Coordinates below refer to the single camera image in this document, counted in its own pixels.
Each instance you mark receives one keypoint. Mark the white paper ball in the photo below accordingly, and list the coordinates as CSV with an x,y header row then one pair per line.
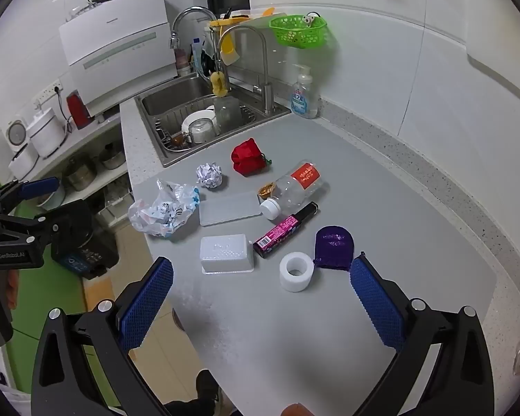
x,y
209,175

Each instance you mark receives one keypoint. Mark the clear plastic bottle red label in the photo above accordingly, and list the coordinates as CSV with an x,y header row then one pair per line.
x,y
297,188

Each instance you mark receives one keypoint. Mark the tall chrome sprayer faucet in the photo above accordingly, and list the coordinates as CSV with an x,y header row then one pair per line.
x,y
190,12

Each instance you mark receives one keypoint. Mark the white bowl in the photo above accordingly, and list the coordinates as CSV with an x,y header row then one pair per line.
x,y
195,117

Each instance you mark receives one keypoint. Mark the person's left black shoe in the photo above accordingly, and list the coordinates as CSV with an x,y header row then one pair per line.
x,y
206,388

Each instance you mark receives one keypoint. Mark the brown glass cup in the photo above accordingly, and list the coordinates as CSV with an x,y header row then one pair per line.
x,y
180,138

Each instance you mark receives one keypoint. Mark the person's right hand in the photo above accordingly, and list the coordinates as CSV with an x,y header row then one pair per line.
x,y
297,410

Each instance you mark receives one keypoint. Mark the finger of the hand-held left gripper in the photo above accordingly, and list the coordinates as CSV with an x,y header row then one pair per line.
x,y
41,186
47,221

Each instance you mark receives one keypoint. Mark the hand soap pump bottle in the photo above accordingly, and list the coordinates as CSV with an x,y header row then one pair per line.
x,y
304,97

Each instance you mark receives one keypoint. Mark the frosted glass container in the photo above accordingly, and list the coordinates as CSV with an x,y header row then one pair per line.
x,y
227,112

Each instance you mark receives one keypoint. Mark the person's left hand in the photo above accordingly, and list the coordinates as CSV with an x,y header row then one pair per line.
x,y
12,288

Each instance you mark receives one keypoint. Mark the white tape roll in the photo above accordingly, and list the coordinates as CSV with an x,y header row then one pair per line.
x,y
297,273

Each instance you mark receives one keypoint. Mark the yellow sponge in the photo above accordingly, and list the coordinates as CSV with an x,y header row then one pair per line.
x,y
219,84

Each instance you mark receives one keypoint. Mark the white appliance round dial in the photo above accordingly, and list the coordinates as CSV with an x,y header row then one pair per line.
x,y
19,143

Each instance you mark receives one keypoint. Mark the stainless steel sink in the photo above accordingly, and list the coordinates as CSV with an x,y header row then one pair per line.
x,y
173,99

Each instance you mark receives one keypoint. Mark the pale enamel pot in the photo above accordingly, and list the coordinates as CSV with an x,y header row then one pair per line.
x,y
52,198

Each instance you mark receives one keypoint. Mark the yellow plastic rack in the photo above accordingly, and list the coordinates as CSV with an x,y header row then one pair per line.
x,y
225,21

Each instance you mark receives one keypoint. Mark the green plastic basket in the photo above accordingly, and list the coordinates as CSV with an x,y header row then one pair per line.
x,y
299,30

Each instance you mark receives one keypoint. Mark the person's dark pants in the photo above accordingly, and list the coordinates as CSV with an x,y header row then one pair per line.
x,y
184,411

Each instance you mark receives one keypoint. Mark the purple pouch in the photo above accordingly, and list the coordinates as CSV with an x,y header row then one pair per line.
x,y
334,249

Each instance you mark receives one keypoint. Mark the blue detergent bottle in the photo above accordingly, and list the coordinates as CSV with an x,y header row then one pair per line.
x,y
196,54

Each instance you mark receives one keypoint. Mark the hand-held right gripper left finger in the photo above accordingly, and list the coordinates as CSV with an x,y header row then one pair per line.
x,y
149,303

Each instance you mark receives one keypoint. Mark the black box appliance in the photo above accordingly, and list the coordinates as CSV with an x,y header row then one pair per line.
x,y
84,253

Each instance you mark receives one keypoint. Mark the red jug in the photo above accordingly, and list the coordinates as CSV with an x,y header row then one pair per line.
x,y
77,110

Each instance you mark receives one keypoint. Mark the slim steel gooseneck faucet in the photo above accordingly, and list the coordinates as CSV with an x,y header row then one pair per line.
x,y
263,52

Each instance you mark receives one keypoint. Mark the steel pot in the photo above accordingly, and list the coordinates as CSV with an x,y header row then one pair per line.
x,y
80,173
112,156

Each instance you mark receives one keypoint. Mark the white storage bin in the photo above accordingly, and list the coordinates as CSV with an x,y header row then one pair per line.
x,y
112,208

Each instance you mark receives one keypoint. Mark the translucent plastic lid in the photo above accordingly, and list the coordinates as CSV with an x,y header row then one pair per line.
x,y
229,209

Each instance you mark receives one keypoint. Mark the round metal trash bin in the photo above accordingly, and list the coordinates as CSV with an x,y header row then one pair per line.
x,y
178,318

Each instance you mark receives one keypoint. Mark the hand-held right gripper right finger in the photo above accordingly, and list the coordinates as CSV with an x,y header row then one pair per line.
x,y
377,307

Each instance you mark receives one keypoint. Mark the white plastic box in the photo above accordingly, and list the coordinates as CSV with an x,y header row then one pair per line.
x,y
225,253

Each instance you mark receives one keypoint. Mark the white rice cooker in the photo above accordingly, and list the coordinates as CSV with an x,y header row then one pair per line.
x,y
47,132

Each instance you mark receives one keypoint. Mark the white dishwasher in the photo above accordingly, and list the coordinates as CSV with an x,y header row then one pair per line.
x,y
117,52

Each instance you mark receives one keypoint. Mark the white wall socket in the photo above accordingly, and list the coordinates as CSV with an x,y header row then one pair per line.
x,y
47,91

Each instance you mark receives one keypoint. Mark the pink and black carton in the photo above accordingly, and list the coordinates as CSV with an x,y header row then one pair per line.
x,y
286,229

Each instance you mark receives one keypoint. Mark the red cloth pouch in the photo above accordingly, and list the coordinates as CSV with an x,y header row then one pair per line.
x,y
247,158

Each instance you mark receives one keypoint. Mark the clear plastic bag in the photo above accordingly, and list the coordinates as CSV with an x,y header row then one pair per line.
x,y
167,210

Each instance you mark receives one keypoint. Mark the panda suction hook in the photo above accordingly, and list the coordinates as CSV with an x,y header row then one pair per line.
x,y
308,19

